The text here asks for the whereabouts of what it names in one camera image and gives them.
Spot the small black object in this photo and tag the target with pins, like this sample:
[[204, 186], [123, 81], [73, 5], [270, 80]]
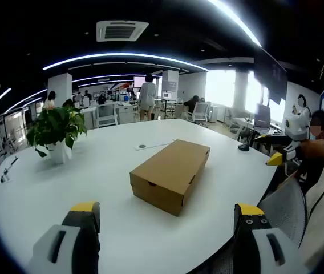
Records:
[[243, 147]]

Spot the brown cardboard shoe box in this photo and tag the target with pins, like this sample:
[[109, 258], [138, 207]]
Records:
[[170, 165]]

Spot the ceiling light strip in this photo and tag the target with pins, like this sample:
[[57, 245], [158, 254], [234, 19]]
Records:
[[122, 54], [244, 26]]

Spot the potted green plant white pot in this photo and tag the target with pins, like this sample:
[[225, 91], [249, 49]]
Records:
[[56, 125]]

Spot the black hanging sign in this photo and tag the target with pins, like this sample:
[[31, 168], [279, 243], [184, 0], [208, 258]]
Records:
[[270, 77]]

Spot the small white tool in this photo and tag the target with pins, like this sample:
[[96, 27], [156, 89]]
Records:
[[8, 171]]

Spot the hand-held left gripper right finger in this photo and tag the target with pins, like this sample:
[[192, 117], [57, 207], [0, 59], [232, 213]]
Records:
[[261, 245]]

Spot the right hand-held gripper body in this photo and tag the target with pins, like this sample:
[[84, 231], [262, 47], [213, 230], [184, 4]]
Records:
[[296, 127]]

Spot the ceiling air conditioner unit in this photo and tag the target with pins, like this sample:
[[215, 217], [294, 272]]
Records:
[[122, 30]]

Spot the white office chair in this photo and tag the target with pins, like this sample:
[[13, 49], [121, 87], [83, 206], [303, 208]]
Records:
[[106, 114], [202, 109]]

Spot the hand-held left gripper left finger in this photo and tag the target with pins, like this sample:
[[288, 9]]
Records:
[[73, 237]]

